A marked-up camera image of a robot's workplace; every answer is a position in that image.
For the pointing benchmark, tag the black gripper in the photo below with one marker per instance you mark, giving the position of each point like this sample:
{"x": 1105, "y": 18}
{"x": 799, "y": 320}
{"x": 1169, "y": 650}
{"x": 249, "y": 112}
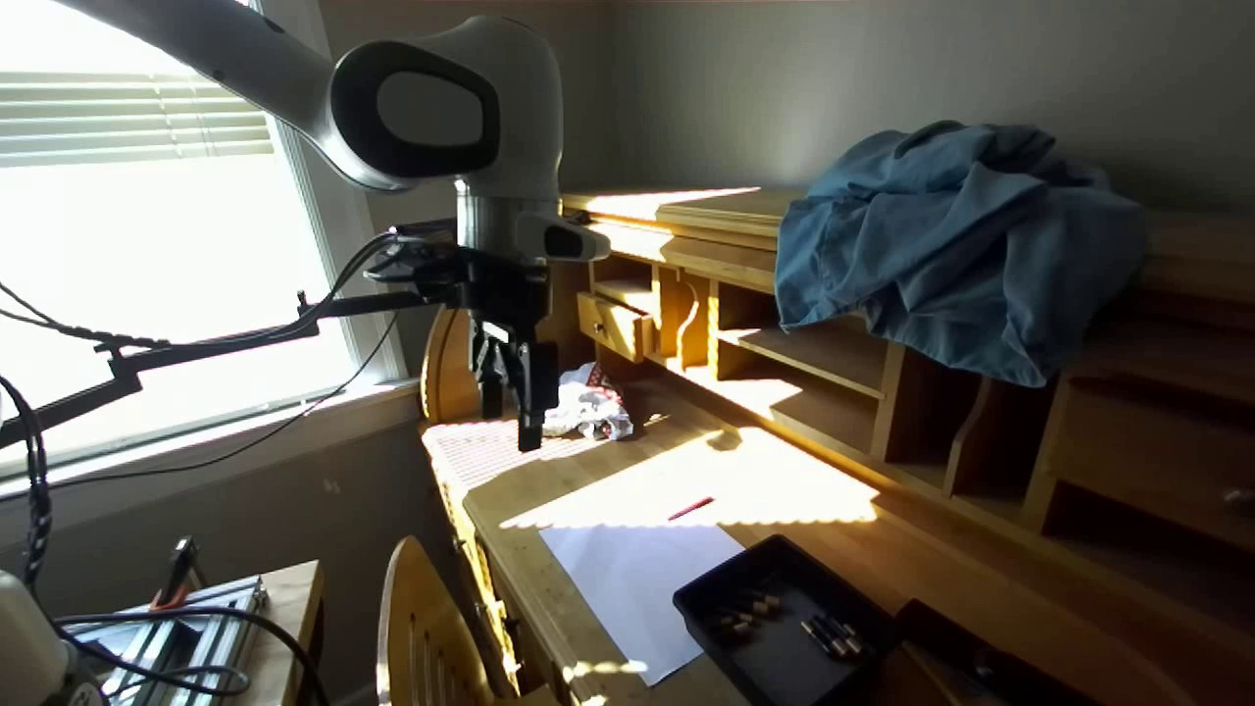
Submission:
{"x": 502, "y": 297}

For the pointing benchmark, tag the blue cloth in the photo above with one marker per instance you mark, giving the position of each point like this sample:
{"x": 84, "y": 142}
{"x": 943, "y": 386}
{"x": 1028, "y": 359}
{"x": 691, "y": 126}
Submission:
{"x": 956, "y": 248}

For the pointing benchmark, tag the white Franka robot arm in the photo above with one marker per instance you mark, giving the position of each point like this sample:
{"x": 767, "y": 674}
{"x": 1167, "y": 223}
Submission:
{"x": 432, "y": 104}

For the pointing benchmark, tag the pale desk mat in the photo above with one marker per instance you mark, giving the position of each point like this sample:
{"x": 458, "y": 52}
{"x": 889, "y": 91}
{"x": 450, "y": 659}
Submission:
{"x": 472, "y": 456}

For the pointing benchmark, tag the wooden desk with hutch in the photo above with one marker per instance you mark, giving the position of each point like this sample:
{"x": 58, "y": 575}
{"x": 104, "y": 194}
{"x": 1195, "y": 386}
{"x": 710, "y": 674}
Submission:
{"x": 808, "y": 355}

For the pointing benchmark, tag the small wooden drawer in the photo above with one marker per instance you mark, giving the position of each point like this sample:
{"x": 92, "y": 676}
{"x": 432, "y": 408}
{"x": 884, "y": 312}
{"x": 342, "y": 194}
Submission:
{"x": 610, "y": 329}

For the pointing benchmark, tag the red pen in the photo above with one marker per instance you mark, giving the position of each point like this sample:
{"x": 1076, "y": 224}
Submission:
{"x": 691, "y": 509}

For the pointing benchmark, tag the white paper sheet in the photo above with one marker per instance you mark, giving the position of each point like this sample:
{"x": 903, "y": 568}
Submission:
{"x": 629, "y": 582}

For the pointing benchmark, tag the wooden chair back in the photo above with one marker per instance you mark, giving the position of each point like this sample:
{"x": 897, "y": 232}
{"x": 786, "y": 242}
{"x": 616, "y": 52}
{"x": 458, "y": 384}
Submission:
{"x": 424, "y": 641}

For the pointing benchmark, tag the small dark battery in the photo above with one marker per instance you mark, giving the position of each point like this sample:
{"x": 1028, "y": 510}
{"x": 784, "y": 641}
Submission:
{"x": 816, "y": 628}

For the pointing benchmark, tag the black plastic tray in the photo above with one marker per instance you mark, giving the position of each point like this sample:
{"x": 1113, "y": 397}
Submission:
{"x": 786, "y": 669}

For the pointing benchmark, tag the metal rack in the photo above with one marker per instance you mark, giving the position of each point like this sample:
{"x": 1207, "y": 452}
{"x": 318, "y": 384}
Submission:
{"x": 169, "y": 641}

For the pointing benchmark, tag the white window blinds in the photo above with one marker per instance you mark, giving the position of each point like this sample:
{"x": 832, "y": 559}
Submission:
{"x": 130, "y": 121}

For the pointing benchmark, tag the white rounded device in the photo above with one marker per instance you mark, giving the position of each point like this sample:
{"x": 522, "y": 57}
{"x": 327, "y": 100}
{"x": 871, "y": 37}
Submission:
{"x": 27, "y": 652}

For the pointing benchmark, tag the wide wooden drawer with knob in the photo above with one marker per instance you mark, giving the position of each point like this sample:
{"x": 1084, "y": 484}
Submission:
{"x": 1140, "y": 452}

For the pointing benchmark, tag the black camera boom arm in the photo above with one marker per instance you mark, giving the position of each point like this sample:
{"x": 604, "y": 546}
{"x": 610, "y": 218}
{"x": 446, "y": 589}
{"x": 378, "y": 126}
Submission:
{"x": 211, "y": 348}

